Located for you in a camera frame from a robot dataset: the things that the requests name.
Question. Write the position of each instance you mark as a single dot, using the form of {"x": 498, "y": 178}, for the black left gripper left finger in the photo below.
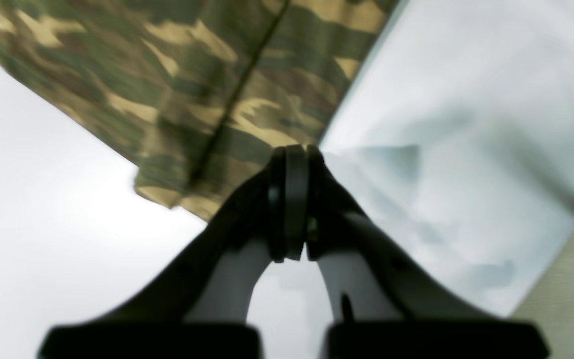
{"x": 196, "y": 308}

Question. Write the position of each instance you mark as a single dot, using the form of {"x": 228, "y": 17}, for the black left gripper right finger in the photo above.
{"x": 385, "y": 305}

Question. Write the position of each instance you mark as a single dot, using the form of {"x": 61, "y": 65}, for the camouflage T-shirt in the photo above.
{"x": 195, "y": 93}

